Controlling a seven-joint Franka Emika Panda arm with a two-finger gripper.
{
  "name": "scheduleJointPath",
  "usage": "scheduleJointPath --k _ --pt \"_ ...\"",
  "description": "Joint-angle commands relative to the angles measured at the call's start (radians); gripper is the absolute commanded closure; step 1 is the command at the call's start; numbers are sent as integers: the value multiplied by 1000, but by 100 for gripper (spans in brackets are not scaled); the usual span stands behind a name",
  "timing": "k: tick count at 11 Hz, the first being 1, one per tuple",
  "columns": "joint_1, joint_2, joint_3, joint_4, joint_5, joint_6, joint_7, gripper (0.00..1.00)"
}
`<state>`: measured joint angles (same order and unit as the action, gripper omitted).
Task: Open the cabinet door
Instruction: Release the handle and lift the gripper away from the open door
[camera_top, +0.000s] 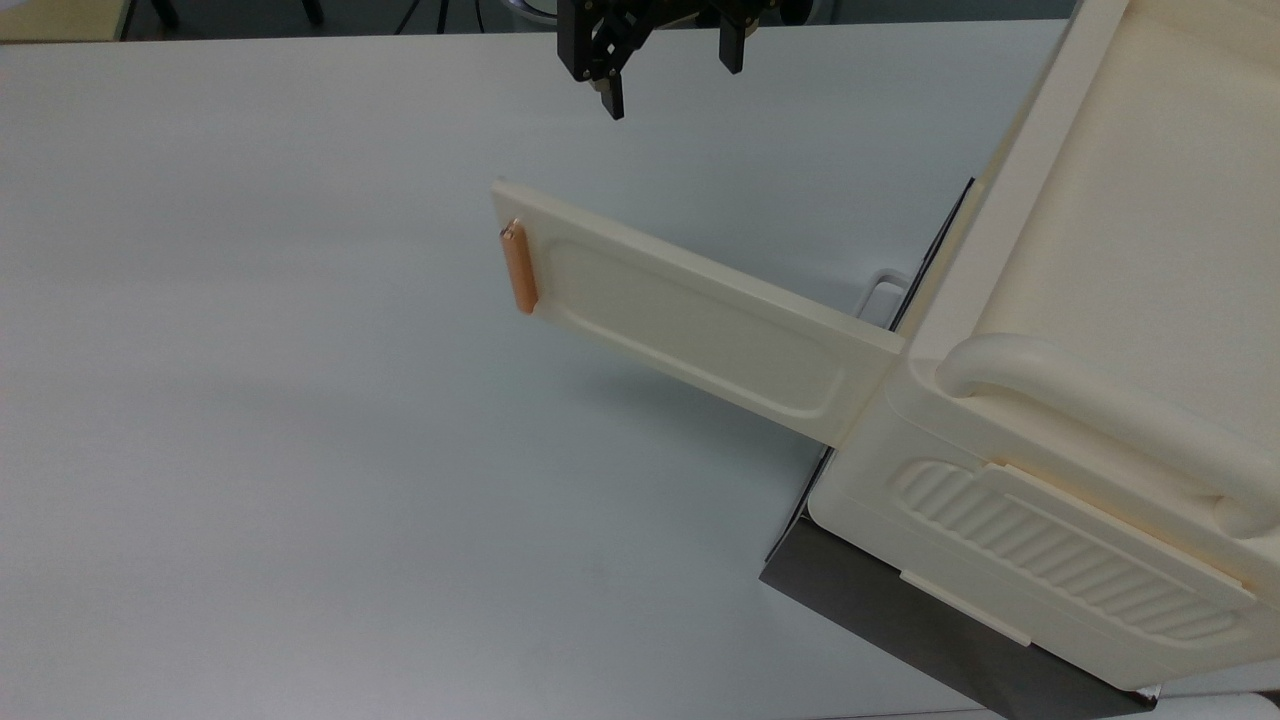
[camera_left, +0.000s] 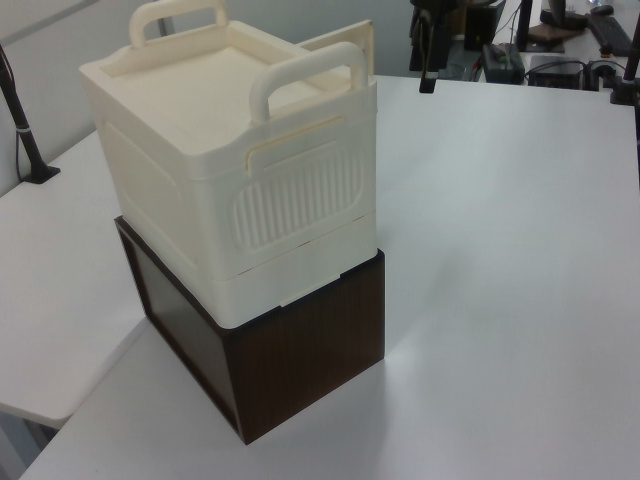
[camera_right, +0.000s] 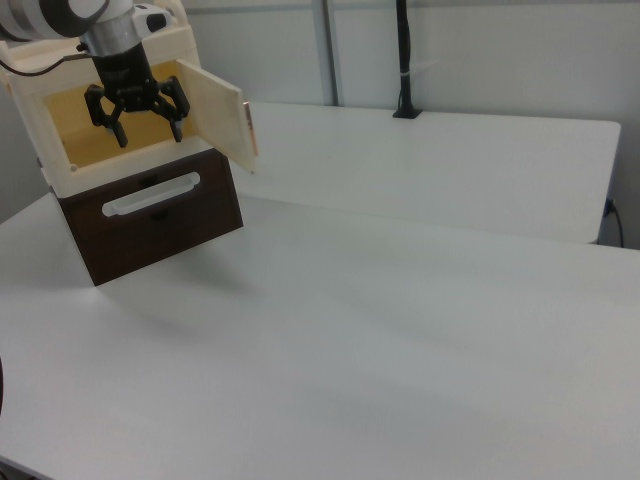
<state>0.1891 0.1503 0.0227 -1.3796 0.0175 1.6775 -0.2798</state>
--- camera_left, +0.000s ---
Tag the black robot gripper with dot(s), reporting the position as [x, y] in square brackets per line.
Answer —
[429, 55]

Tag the black monitor stand pole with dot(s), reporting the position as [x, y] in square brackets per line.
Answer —
[523, 22]

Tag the brown wooden stand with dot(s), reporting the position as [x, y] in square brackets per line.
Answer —
[547, 35]

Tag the black electronics box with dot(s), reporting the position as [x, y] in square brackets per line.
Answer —
[555, 72]

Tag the cream plastic storage cabinet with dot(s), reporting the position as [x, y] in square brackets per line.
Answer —
[225, 165]

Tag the black clamped camera pole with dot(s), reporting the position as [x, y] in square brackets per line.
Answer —
[25, 135]
[629, 60]

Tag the black computer mouse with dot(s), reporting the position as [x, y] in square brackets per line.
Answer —
[602, 9]

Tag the dark brown wooden box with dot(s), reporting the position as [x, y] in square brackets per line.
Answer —
[305, 360]

